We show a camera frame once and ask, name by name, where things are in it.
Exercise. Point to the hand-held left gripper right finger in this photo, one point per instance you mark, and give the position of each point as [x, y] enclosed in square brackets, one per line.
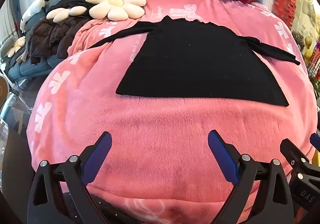
[220, 154]

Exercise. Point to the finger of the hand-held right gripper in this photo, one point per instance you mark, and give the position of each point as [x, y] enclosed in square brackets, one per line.
[315, 142]
[292, 150]

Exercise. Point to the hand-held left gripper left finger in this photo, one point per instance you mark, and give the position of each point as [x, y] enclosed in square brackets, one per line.
[100, 151]

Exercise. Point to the black sweater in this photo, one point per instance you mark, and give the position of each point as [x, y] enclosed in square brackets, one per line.
[195, 69]

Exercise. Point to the pink printed blanket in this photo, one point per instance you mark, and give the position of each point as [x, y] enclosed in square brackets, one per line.
[162, 134]

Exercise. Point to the dark speckled cloth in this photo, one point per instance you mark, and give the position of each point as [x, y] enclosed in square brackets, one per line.
[112, 211]

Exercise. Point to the yellow artificial flowers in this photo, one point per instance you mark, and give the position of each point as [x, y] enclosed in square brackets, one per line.
[308, 47]

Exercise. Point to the dried flower bunch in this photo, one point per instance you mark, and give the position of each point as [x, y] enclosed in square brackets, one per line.
[298, 37]

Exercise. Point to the blue sofa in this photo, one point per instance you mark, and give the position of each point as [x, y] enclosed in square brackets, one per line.
[27, 67]

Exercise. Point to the brown down jacket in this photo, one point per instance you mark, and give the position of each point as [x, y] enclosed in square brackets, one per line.
[50, 36]

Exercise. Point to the small cream flower pillow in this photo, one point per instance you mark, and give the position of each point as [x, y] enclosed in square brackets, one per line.
[15, 47]
[62, 12]

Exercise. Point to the large cream flower pillow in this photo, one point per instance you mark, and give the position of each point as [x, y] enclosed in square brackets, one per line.
[115, 1]

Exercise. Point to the white plush animal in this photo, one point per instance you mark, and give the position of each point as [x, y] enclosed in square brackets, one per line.
[32, 10]

